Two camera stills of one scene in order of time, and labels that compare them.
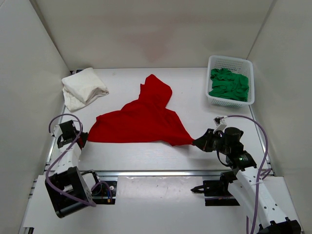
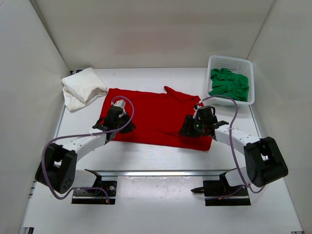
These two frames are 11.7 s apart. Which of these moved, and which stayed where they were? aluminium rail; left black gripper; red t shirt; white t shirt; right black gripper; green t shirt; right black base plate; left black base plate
Moved: left black gripper; right black gripper; red t shirt
Stayed: white t shirt; green t shirt; right black base plate; aluminium rail; left black base plate
